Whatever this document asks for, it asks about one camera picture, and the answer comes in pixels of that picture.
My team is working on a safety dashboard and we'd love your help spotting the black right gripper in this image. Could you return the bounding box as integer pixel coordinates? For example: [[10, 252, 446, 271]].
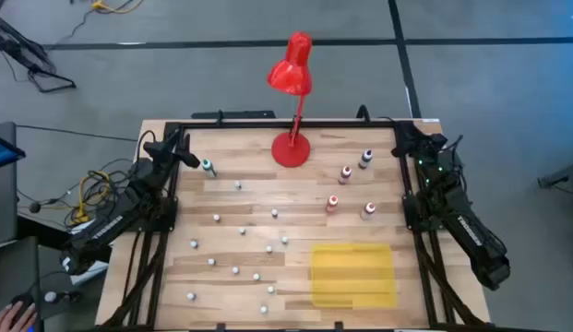
[[390, 122, 453, 172]]

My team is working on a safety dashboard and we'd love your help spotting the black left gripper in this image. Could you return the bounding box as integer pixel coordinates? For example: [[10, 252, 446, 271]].
[[142, 132, 202, 179]]

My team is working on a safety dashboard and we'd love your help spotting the large purple-capped colouring bottle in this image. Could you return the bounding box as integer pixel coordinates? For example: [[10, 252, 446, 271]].
[[357, 148, 375, 171]]

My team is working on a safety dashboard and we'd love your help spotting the yellow translucent plastic bin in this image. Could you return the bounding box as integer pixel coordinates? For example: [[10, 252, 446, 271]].
[[310, 243, 399, 310]]

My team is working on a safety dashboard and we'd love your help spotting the black power strip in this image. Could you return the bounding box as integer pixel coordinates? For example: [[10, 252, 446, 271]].
[[191, 109, 277, 120]]

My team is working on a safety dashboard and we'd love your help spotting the red desk lamp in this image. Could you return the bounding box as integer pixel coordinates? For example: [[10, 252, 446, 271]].
[[267, 30, 314, 169]]

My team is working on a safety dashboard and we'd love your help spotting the white paper sheet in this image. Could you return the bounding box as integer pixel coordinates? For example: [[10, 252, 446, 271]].
[[66, 260, 110, 287]]

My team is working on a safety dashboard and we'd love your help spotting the black tripod stand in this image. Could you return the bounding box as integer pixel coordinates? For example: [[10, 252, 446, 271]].
[[0, 0, 78, 94]]

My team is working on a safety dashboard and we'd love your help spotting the laptop with blue screen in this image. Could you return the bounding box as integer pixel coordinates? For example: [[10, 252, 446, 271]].
[[0, 132, 28, 172]]

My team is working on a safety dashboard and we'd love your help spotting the dark grey cabinet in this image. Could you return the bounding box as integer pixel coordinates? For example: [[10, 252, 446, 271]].
[[0, 122, 18, 248]]

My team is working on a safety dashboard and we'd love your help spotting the white-capped dark bottle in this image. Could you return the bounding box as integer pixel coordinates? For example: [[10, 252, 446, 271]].
[[43, 290, 83, 305]]

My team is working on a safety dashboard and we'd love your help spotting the black office desk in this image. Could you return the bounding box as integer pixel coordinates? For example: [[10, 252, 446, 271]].
[[0, 216, 113, 332]]

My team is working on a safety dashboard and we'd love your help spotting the black computer mouse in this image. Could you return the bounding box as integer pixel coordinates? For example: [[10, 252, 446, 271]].
[[8, 292, 37, 319]]

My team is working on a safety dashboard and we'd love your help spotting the person's hand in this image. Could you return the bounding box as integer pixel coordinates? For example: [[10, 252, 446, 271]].
[[0, 302, 38, 332]]

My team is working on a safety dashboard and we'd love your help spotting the black metal table frame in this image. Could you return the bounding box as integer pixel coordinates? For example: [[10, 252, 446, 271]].
[[95, 117, 491, 332]]

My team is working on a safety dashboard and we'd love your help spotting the long thin black cable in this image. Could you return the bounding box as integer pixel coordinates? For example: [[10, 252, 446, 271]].
[[16, 124, 139, 143]]

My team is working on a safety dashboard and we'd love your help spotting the yellow cable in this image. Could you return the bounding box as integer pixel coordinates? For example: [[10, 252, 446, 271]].
[[59, 170, 113, 226], [90, 0, 144, 14]]

